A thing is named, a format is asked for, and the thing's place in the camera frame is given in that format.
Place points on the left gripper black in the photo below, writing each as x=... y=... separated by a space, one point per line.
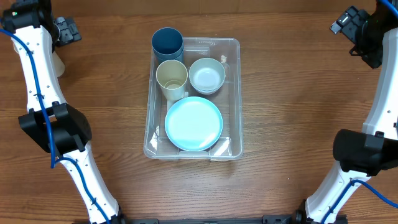
x=64 y=32

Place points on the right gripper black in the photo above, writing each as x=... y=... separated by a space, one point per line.
x=347 y=25

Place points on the cream cup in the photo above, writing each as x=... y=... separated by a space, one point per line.
x=57 y=62
x=172 y=76

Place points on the blue cup top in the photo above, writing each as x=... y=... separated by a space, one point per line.
x=167 y=41

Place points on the blue cup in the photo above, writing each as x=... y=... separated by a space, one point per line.
x=163 y=57
x=167 y=41

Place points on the grey bowl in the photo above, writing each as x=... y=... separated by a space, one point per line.
x=207 y=73

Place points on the light blue plate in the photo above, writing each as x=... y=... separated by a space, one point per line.
x=193 y=124

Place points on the light blue bowl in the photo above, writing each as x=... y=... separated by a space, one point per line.
x=206 y=92

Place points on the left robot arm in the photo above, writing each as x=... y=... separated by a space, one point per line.
x=57 y=127

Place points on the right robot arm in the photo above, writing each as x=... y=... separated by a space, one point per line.
x=362 y=155

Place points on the clear plastic storage bin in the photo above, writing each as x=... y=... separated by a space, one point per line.
x=228 y=99

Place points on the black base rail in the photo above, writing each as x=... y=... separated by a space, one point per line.
x=266 y=219

